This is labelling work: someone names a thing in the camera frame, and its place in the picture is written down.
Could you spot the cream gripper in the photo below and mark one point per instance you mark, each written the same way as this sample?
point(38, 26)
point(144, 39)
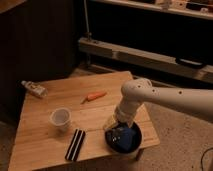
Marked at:
point(113, 121)

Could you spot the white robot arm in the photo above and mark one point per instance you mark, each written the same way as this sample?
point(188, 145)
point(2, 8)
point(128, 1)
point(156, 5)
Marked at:
point(198, 102)

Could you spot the blue cloth in bowl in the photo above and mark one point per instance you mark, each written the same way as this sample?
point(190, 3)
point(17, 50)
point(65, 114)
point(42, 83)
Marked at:
point(124, 137)

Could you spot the black round bowl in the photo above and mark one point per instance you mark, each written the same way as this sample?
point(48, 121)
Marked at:
point(110, 137)

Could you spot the orange carrot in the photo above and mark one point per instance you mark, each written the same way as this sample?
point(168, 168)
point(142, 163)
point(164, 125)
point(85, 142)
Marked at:
point(93, 96)

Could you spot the low wooden table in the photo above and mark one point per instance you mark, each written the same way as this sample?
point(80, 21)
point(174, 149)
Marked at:
point(39, 146)

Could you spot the black white striped block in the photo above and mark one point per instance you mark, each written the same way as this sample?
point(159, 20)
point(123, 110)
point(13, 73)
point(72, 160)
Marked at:
point(75, 145)

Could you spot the long grey case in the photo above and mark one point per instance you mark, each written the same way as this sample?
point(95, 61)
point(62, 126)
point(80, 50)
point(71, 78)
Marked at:
point(145, 59)

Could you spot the small clear plastic bottle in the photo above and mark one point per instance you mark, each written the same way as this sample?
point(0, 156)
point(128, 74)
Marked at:
point(35, 89)

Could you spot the metal vertical pole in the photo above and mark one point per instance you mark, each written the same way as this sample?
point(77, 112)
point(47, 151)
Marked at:
point(88, 33)

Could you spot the wooden shelf with items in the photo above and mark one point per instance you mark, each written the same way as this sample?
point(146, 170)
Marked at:
point(158, 8)

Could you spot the black case handle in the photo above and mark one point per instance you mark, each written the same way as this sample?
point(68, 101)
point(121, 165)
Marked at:
point(189, 64)

